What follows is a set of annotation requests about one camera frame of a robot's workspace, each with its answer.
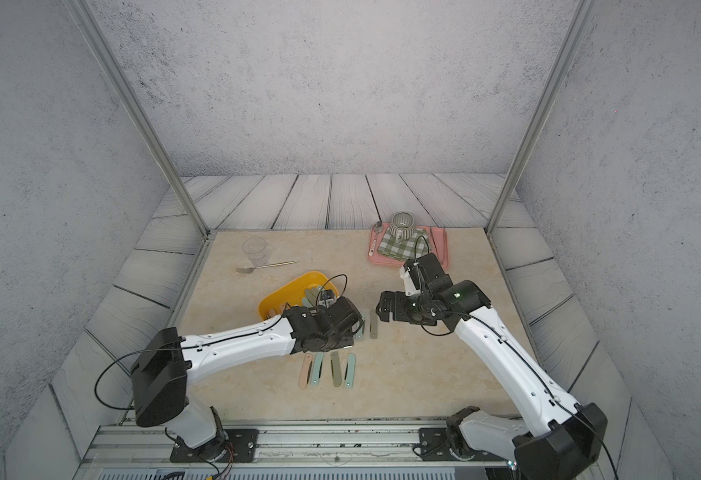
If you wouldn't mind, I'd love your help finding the teal folding fruit knife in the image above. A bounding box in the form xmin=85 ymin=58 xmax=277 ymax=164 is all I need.
xmin=310 ymin=352 xmax=324 ymax=386

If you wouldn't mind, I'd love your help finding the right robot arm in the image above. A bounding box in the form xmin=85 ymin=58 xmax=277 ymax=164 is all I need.
xmin=375 ymin=280 xmax=607 ymax=479

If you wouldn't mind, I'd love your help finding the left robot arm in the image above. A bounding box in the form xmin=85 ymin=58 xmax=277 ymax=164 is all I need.
xmin=130 ymin=307 xmax=363 ymax=450

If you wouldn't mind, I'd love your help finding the olive knife in box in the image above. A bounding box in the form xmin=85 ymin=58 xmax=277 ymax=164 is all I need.
xmin=302 ymin=287 xmax=322 ymax=307

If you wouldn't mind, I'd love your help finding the yellow plastic storage box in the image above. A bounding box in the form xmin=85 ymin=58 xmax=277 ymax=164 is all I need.
xmin=258 ymin=271 xmax=340 ymax=320

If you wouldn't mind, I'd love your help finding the pink plastic tray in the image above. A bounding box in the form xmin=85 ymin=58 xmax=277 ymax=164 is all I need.
xmin=366 ymin=223 xmax=449 ymax=268

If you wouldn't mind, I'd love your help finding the green checkered cloth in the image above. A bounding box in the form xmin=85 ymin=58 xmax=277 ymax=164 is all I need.
xmin=377 ymin=228 xmax=432 ymax=261

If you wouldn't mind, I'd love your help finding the striped ceramic cup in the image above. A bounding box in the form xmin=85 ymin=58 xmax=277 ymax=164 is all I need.
xmin=387 ymin=212 xmax=416 ymax=243

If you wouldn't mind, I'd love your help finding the clear plastic cup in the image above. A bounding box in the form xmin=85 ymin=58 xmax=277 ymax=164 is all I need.
xmin=242 ymin=237 xmax=270 ymax=267

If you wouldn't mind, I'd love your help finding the pink handled spoon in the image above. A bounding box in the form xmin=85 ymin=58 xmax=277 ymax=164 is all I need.
xmin=368 ymin=220 xmax=383 ymax=257

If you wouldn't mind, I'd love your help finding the wooden handled spoon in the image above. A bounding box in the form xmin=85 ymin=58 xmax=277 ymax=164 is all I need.
xmin=236 ymin=260 xmax=300 ymax=274

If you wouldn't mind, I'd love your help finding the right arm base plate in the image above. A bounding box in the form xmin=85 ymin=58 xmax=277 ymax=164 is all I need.
xmin=411 ymin=427 xmax=506 ymax=463

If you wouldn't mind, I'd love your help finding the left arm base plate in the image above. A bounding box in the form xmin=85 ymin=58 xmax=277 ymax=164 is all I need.
xmin=170 ymin=429 xmax=260 ymax=464

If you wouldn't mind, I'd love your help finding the aluminium rail base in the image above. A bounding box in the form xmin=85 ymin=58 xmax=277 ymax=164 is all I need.
xmin=76 ymin=417 xmax=522 ymax=479

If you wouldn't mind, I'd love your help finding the right aluminium frame post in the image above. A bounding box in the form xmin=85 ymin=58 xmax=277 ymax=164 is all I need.
xmin=485 ymin=0 xmax=597 ymax=238

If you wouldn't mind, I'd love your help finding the aluminium frame post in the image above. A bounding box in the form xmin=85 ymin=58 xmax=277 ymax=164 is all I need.
xmin=485 ymin=0 xmax=597 ymax=238
xmin=64 ymin=0 xmax=212 ymax=239

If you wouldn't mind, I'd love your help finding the left aluminium frame post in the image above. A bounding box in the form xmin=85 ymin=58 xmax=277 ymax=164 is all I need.
xmin=64 ymin=0 xmax=212 ymax=239

